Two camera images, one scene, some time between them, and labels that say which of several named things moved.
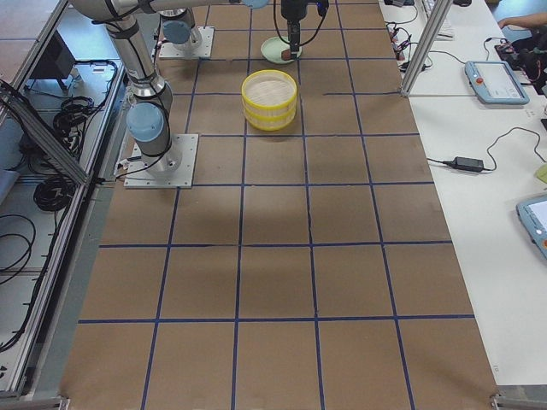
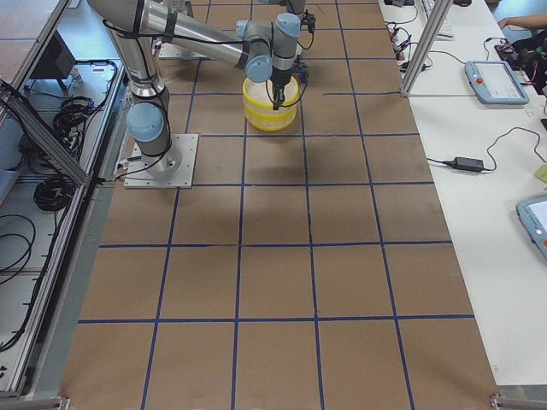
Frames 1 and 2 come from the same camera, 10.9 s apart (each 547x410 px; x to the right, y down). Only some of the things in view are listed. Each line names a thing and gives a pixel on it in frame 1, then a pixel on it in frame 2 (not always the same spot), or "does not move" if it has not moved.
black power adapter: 467,164 does not move
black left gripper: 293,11 → 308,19
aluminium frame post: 437,17 does not move
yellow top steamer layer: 269,93 does not move
